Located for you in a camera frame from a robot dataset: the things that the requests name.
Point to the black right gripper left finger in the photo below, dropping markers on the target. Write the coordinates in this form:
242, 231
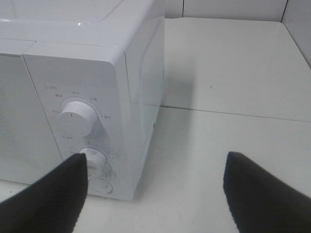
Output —
52, 204

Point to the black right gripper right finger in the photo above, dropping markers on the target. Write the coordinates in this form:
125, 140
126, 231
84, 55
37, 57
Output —
260, 202

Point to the round white door button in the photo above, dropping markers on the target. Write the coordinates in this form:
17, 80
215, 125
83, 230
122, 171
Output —
100, 185

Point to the white microwave knob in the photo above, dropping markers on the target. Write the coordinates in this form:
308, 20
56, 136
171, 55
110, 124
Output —
96, 160
77, 119

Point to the white microwave oven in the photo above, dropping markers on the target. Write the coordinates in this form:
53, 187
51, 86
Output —
108, 54

